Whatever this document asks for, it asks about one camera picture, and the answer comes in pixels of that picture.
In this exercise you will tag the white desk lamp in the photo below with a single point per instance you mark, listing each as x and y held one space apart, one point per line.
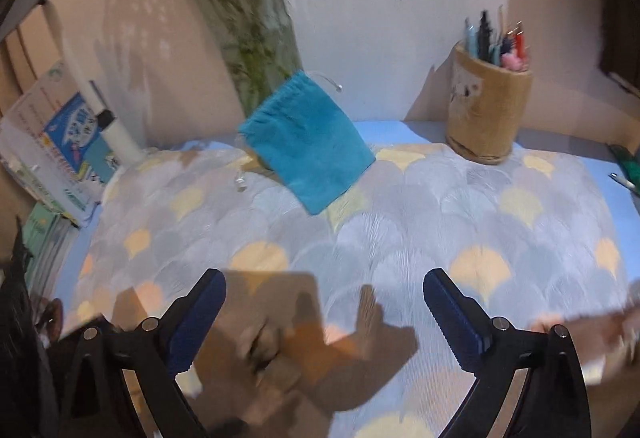
117 138

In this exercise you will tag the green patterned item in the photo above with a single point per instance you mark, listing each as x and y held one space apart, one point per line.
625 160

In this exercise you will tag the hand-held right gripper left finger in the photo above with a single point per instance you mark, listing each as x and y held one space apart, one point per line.
200 318

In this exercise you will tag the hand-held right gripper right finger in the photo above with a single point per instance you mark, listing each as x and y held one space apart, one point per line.
450 318

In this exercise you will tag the bunch of pens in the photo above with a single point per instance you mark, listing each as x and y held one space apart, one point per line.
482 38

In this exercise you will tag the row of upright books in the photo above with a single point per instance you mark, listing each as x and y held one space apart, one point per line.
65 128

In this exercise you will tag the scallop patterned table mat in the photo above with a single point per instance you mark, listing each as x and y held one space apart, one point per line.
400 228

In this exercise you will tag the beige pen holder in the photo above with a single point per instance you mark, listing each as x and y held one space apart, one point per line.
487 118

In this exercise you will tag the silver pen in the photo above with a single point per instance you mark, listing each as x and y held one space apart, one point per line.
622 181

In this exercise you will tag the stack of flat books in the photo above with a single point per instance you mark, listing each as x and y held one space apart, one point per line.
42 230

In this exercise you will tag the black wall television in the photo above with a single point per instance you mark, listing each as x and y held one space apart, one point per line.
625 43

